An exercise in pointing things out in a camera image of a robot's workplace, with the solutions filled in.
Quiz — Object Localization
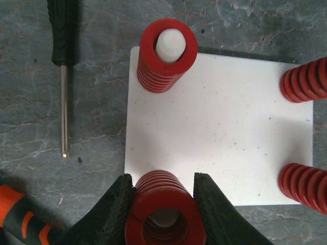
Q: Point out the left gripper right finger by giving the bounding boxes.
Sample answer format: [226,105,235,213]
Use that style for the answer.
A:
[193,173,272,245]

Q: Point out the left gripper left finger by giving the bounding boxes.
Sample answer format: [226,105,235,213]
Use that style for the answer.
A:
[55,174,135,244]

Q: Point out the white peg base plate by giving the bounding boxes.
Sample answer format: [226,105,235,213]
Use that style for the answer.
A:
[125,46,313,206]

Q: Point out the large red spring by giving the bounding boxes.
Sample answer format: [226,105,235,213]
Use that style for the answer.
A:
[136,18,198,93]
[279,57,326,103]

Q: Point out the orange black pliers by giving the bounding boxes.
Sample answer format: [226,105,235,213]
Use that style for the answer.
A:
[1,178,63,244]

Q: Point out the black handled screwdriver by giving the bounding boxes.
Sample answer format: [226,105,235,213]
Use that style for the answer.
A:
[47,1,71,163]

